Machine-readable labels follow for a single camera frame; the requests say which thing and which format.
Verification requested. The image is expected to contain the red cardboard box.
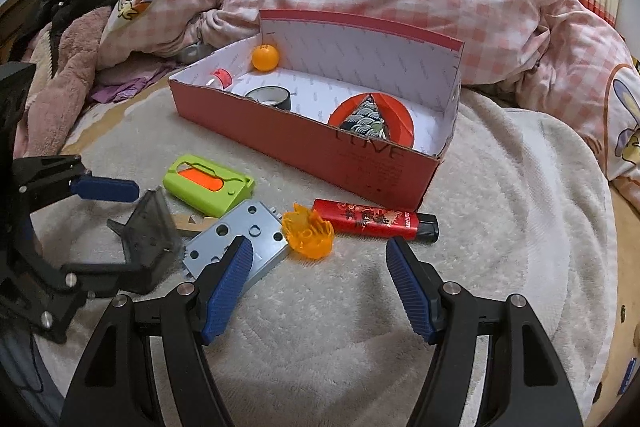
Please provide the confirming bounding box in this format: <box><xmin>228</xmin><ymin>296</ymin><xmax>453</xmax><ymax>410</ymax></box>
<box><xmin>168</xmin><ymin>9</ymin><xmax>465</xmax><ymax>212</ymax></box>

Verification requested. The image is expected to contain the green utility knife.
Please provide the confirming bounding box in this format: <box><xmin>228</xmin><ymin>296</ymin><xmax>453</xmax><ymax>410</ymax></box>
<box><xmin>162</xmin><ymin>153</ymin><xmax>256</xmax><ymax>217</ymax></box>

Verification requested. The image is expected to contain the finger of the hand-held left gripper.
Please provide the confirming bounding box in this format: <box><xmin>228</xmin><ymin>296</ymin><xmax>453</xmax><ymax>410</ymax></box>
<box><xmin>60</xmin><ymin>261</ymin><xmax>157</xmax><ymax>296</ymax></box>
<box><xmin>12</xmin><ymin>154</ymin><xmax>141</xmax><ymax>214</ymax></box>

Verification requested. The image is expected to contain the purple cloth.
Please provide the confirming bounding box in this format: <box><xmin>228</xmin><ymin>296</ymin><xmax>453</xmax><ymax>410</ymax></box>
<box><xmin>90</xmin><ymin>64</ymin><xmax>177</xmax><ymax>104</ymax></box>

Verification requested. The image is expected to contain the tan bed sheet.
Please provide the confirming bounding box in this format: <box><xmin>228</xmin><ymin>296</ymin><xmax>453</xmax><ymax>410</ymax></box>
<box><xmin>582</xmin><ymin>177</ymin><xmax>640</xmax><ymax>427</ymax></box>

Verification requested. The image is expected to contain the white towel blanket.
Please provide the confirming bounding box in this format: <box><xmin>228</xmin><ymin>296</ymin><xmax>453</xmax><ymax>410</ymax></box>
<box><xmin>35</xmin><ymin>77</ymin><xmax>627</xmax><ymax>427</ymax></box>

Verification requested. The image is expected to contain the orange translucent flame piece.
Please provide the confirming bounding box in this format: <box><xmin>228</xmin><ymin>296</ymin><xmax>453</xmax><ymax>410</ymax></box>
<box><xmin>281</xmin><ymin>203</ymin><xmax>336</xmax><ymax>263</ymax></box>

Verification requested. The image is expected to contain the red plastic funnel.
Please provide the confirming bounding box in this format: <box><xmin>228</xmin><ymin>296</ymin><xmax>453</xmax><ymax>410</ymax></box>
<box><xmin>327</xmin><ymin>92</ymin><xmax>416</xmax><ymax>152</ymax></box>

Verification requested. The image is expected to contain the black wave-patterned pouch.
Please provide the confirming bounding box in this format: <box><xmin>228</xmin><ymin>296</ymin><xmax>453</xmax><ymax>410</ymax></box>
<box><xmin>340</xmin><ymin>93</ymin><xmax>396</xmax><ymax>140</ymax></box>

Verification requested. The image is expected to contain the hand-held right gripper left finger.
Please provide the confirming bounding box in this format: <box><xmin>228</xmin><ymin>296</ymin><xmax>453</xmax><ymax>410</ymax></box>
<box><xmin>60</xmin><ymin>235</ymin><xmax>254</xmax><ymax>427</ymax></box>

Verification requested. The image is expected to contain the dark grey plastic holder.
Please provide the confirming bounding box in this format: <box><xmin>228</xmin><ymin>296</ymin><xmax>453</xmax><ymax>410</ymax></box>
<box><xmin>107</xmin><ymin>187</ymin><xmax>186</xmax><ymax>294</ymax></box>

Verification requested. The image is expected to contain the grey plate with holes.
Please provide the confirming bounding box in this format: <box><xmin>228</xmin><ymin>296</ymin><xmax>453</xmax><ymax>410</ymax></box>
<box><xmin>181</xmin><ymin>199</ymin><xmax>292</xmax><ymax>293</ymax></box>

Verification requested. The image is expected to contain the beige flat piece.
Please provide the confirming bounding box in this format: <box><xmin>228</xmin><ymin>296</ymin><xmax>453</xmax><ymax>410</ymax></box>
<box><xmin>172</xmin><ymin>214</ymin><xmax>219</xmax><ymax>238</ymax></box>

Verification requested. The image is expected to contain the small clear bottle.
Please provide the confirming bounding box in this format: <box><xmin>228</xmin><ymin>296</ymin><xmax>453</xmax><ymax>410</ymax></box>
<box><xmin>205</xmin><ymin>68</ymin><xmax>234</xmax><ymax>92</ymax></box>

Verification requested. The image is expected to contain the orange ball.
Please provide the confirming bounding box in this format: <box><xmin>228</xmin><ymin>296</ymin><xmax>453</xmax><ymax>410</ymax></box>
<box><xmin>251</xmin><ymin>44</ymin><xmax>281</xmax><ymax>72</ymax></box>

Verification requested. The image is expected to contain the red lighter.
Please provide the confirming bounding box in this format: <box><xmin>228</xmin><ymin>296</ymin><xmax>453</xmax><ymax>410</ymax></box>
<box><xmin>312</xmin><ymin>198</ymin><xmax>440</xmax><ymax>243</ymax></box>

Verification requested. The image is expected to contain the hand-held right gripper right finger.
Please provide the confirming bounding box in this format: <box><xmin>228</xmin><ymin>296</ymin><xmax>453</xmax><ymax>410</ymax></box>
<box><xmin>385</xmin><ymin>237</ymin><xmax>584</xmax><ymax>427</ymax></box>

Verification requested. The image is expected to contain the pink fluffy garment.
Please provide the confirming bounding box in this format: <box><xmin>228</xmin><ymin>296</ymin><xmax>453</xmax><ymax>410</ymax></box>
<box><xmin>12</xmin><ymin>4</ymin><xmax>127</xmax><ymax>158</ymax></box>

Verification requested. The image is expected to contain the black tape roll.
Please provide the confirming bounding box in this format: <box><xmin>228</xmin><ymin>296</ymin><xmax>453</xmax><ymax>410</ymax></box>
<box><xmin>244</xmin><ymin>87</ymin><xmax>292</xmax><ymax>112</ymax></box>

